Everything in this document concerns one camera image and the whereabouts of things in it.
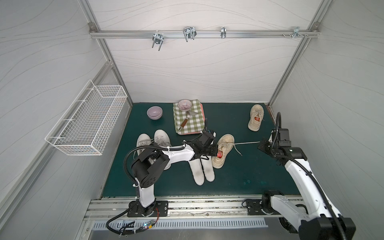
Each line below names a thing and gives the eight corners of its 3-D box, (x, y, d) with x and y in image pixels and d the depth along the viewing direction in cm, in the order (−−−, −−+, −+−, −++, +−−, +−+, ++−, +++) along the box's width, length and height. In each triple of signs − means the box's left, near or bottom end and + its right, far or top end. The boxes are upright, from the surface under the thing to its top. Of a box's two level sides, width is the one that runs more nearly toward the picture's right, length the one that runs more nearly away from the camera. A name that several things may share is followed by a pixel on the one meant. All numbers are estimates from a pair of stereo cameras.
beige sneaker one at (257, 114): (247, 129, 107) (249, 123, 101) (251, 106, 121) (254, 100, 116) (259, 132, 105) (263, 126, 99) (262, 109, 119) (265, 103, 114)
